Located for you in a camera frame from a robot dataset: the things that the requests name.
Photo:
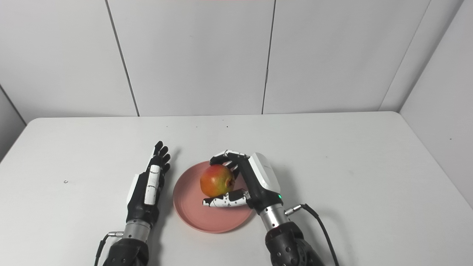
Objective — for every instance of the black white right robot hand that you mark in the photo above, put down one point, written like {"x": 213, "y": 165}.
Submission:
{"x": 258, "y": 184}

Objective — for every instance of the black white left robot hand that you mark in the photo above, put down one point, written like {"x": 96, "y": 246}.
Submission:
{"x": 140, "y": 207}

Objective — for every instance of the red yellow pomegranate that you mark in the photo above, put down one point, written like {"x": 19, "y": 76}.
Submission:
{"x": 216, "y": 181}

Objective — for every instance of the pink round plate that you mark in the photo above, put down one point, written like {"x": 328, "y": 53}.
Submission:
{"x": 196, "y": 214}

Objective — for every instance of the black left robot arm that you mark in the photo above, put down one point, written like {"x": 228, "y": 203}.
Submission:
{"x": 127, "y": 251}

